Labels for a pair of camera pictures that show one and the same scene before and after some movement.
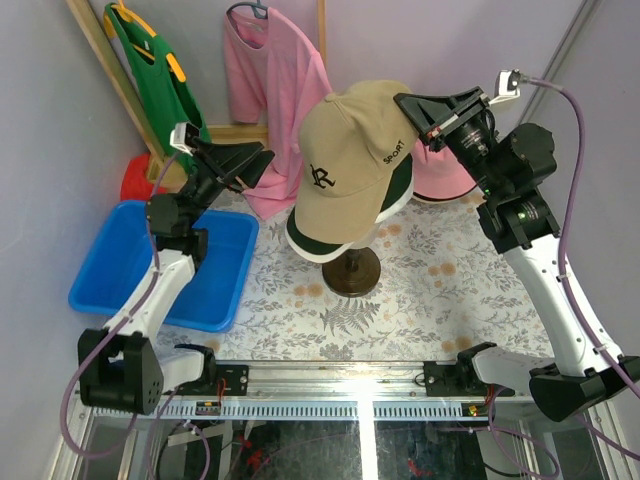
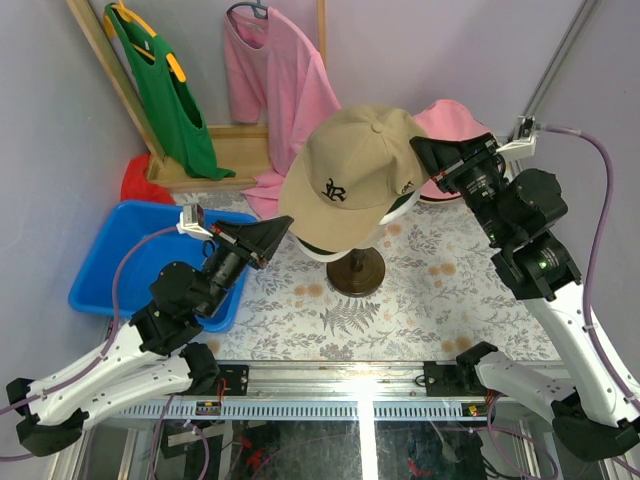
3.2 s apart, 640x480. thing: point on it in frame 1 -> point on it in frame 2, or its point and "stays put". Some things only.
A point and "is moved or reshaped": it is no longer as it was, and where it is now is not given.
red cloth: (136, 184) stays put
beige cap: (350, 142) is moved or reshaped
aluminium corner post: (563, 48) stays put
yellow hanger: (129, 16) stays put
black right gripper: (430, 112) -> (438, 154)
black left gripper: (211, 163) -> (236, 245)
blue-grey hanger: (254, 10) stays put
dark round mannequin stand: (353, 274) stays put
